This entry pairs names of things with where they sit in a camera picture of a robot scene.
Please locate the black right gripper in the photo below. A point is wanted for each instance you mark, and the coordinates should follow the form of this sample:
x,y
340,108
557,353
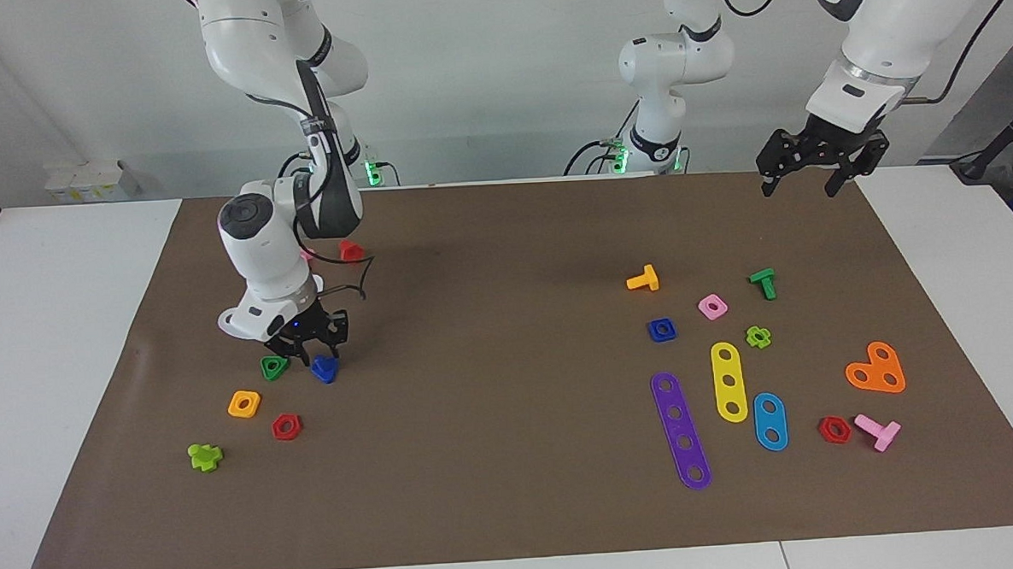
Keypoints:
x,y
312,329

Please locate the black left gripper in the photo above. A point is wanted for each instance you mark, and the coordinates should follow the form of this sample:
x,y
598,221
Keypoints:
x,y
827,140

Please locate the blue toy screw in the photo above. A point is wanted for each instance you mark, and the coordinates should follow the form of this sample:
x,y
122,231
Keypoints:
x,y
325,371

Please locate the blue square toy nut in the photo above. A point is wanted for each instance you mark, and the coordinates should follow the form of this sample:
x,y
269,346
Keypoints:
x,y
652,333

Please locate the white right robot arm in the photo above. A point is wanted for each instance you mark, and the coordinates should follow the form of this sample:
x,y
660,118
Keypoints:
x,y
261,244

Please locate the green triangle toy nut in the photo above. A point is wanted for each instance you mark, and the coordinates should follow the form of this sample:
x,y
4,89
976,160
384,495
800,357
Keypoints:
x,y
266,369

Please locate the red hexagon toy nut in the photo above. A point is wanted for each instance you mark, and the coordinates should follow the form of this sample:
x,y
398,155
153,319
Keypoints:
x,y
277,428
823,430

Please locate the orange square toy nut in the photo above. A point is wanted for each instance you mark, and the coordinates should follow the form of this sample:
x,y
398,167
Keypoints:
x,y
234,406

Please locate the red toy screw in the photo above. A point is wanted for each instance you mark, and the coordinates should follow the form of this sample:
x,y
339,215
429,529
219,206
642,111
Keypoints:
x,y
351,252

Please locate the dark green toy screw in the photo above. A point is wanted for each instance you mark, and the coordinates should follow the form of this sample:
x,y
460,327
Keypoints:
x,y
764,282

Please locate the lime green toy screw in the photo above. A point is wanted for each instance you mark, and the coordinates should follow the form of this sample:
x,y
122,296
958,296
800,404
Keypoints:
x,y
204,457

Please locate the pink square toy nut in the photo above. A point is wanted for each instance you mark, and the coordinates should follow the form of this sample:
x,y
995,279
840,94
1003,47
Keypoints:
x,y
704,303

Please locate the lime green cross nut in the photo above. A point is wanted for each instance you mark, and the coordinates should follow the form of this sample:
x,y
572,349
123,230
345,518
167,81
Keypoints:
x,y
752,339

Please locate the orange toy screw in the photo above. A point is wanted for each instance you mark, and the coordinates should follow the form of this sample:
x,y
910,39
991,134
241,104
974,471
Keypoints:
x,y
644,280

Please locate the large pink toy screw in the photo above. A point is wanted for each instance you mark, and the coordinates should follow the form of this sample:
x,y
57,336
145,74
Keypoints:
x,y
881,433

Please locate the brown table mat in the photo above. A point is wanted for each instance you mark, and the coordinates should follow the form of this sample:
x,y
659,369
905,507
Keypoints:
x,y
478,405

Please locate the black stand leg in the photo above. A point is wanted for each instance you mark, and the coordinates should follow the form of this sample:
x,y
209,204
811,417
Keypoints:
x,y
1000,141

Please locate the orange heart-shaped plate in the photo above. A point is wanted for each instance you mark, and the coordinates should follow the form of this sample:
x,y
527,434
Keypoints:
x,y
874,367

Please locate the yellow three-hole strip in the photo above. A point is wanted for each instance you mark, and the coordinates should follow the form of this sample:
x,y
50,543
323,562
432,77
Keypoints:
x,y
729,367

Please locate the blue two-hole strip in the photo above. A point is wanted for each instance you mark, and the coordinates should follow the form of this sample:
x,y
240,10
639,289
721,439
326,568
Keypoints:
x,y
770,422

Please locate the purple four-hole strip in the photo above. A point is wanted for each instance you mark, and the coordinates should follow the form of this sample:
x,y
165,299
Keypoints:
x,y
679,427

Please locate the white cardboard box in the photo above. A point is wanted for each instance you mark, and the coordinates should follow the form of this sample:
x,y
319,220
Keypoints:
x,y
83,181

